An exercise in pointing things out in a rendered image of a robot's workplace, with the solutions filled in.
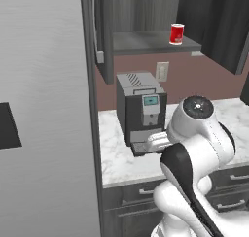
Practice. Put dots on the red food can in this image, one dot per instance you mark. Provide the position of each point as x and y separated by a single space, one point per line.
177 33

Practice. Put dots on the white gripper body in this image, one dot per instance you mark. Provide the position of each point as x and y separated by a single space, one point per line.
156 142

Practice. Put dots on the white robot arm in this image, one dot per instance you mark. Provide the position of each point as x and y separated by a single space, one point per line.
207 140

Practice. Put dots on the grey coffee machine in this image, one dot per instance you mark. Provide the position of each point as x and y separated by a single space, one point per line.
136 111

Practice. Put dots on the grey fridge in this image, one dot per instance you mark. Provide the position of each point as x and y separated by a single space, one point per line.
48 111

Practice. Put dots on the dark open wall cabinet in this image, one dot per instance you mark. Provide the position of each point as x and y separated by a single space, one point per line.
146 27

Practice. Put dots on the dark grey drawer front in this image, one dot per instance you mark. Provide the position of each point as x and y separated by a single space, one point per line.
230 203
136 223
231 176
133 193

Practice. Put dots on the dark cabinet door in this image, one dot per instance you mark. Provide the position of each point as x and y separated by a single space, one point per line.
105 30
217 24

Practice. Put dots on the white wall outlet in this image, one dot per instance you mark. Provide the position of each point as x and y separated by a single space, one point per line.
162 71

